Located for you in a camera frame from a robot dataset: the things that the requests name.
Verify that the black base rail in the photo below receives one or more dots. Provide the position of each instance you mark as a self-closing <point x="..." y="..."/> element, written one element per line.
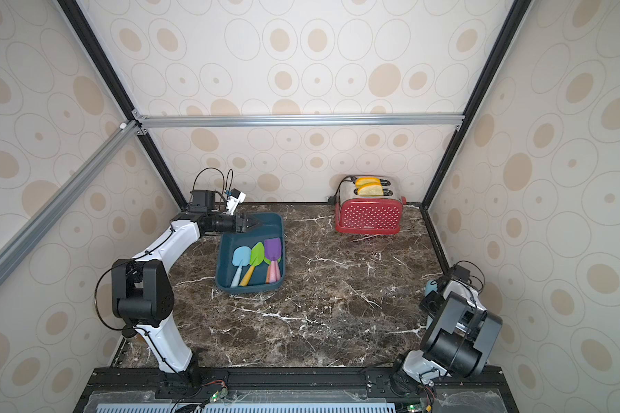
<point x="153" y="390"/>

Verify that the bread slice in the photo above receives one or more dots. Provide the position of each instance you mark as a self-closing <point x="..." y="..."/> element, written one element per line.
<point x="371" y="190"/>
<point x="365" y="181"/>

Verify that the black corner frame post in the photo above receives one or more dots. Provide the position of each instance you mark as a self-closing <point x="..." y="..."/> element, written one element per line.
<point x="495" y="58"/>
<point x="80" y="25"/>

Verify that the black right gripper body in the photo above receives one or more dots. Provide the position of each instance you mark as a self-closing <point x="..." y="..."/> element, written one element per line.
<point x="429" y="303"/>

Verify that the green shovel yellow handle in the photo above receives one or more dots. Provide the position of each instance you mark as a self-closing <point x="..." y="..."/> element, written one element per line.
<point x="256" y="258"/>

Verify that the black corner frame post right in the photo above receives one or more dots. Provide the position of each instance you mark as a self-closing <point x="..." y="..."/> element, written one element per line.
<point x="495" y="58"/>

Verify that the silver aluminium crossbar back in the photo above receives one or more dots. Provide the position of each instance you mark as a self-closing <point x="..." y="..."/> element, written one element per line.
<point x="332" y="120"/>

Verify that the blue shovel light blue handle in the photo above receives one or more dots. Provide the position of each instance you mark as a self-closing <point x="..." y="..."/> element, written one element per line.
<point x="240" y="258"/>

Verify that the rear bread slice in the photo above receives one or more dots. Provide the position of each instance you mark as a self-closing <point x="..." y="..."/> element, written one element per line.
<point x="365" y="181"/>

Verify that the teal plastic storage box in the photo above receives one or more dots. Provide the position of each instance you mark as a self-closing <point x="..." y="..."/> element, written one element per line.
<point x="272" y="227"/>

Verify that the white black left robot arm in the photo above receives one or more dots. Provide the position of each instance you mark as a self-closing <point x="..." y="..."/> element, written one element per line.
<point x="142" y="295"/>

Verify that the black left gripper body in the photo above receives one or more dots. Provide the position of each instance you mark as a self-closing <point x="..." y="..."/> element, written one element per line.
<point x="222" y="223"/>

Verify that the red polka dot toaster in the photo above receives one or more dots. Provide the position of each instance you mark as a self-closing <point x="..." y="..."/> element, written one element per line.
<point x="379" y="215"/>

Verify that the front bread slice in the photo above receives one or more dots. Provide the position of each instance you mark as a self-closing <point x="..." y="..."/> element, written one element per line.
<point x="371" y="190"/>

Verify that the black corner frame post left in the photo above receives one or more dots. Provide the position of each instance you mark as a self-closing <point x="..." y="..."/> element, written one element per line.
<point x="80" y="25"/>

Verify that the silver aluminium crossbar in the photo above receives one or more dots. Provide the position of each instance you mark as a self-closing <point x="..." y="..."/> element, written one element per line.
<point x="332" y="120"/>
<point x="24" y="241"/>

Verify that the silver aluminium crossbar left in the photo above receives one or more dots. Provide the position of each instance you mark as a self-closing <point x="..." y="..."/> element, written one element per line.
<point x="24" y="241"/>

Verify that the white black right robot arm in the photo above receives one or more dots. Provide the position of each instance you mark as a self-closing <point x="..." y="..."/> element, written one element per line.
<point x="460" y="336"/>

